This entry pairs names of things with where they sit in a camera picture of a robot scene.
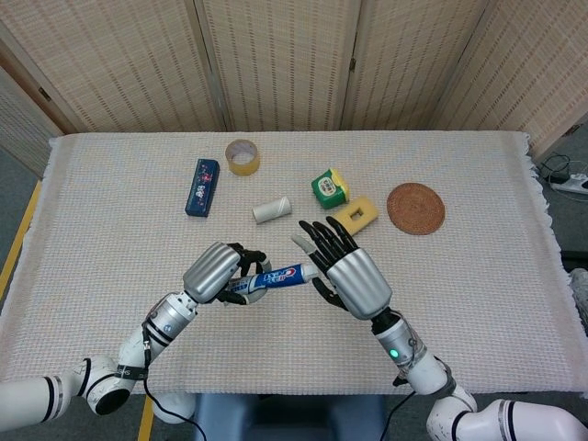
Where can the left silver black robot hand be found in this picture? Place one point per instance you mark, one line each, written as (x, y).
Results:
(220, 274)

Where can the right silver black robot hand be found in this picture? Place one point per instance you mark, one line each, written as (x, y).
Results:
(349, 275)

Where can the blue white toothpaste tube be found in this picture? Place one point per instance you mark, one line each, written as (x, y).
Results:
(275, 278)

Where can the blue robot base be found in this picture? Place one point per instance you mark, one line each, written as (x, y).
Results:
(289, 417)

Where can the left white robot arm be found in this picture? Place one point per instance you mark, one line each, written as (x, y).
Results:
(105, 367)

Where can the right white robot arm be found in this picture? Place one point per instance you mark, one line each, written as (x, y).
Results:
(441, 381)

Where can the white paper roll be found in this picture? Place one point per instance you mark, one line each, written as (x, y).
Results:
(272, 210)

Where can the yellow sponge with hole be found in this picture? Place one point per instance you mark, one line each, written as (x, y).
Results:
(363, 212)

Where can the dark blue rectangular box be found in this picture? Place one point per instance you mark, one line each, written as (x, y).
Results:
(202, 187)

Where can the green yellow plastic container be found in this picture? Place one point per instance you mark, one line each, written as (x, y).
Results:
(329, 187)

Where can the round brown woven coaster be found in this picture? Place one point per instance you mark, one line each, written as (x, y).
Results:
(415, 208)

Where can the yellow packing tape roll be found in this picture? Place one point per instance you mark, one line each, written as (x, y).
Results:
(243, 158)

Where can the beige woven table cloth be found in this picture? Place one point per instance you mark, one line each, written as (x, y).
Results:
(92, 229)

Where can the white round base part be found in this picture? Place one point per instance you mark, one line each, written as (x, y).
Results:
(177, 404)

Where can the bamboo folding screen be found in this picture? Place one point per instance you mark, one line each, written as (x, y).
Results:
(294, 59)

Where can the white power strip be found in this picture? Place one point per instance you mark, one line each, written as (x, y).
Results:
(572, 184)

